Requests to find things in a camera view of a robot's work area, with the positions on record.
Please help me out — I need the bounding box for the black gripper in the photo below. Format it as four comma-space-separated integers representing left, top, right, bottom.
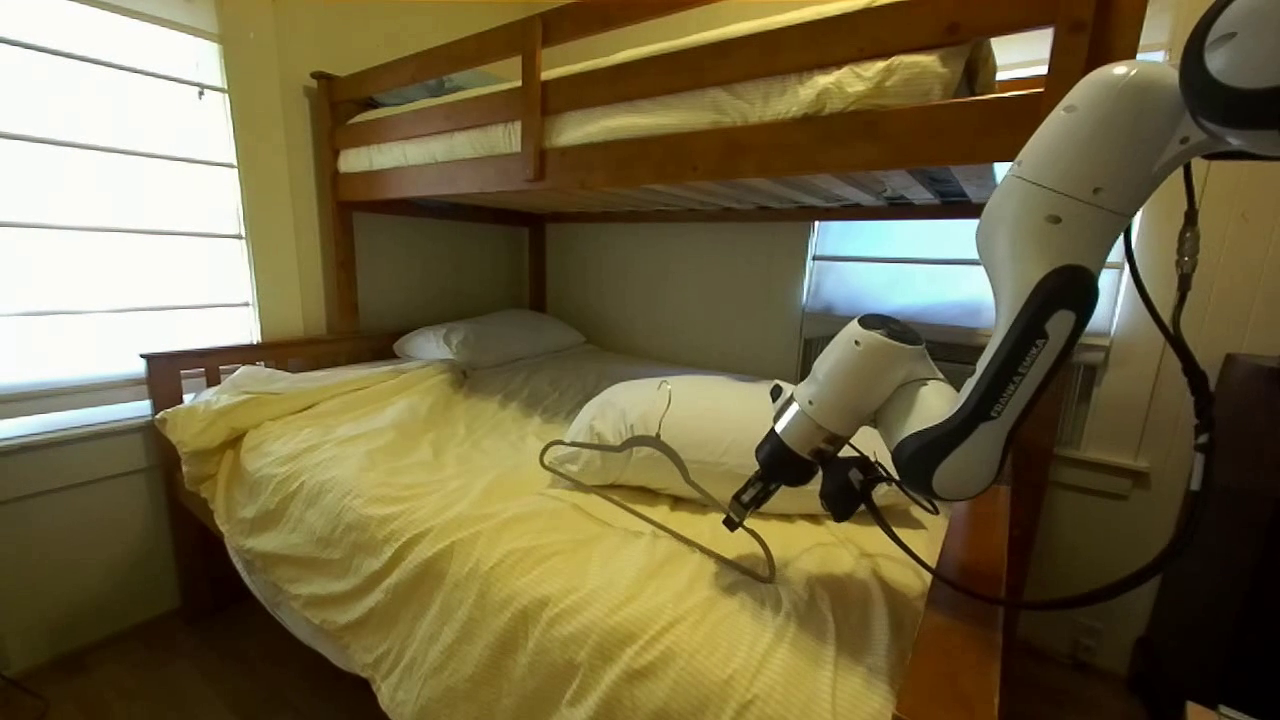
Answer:
719, 430, 826, 534

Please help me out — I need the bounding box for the brown wooden bunk bed frame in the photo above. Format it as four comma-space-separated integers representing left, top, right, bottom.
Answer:
136, 0, 1151, 720

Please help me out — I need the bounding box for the grey folded cloth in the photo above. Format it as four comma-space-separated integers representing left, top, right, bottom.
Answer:
366, 62, 520, 113

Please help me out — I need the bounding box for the yellow duvet blanket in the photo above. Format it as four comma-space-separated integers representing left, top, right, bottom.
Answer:
151, 354, 954, 720

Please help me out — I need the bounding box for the dark wooden dresser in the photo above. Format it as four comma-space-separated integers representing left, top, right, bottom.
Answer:
1129, 348, 1280, 720

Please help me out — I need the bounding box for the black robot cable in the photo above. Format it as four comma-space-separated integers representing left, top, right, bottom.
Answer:
854, 156, 1224, 621

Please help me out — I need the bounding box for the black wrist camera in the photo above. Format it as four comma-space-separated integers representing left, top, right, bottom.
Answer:
817, 448, 898, 526

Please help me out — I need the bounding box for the wide window with white blind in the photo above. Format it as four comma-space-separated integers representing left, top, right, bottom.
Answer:
0, 0, 265, 450

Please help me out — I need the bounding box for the small white pillow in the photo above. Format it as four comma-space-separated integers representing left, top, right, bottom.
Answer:
390, 308, 593, 372

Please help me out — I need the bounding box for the large white pillow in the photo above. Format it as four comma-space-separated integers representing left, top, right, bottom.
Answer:
543, 367, 937, 524

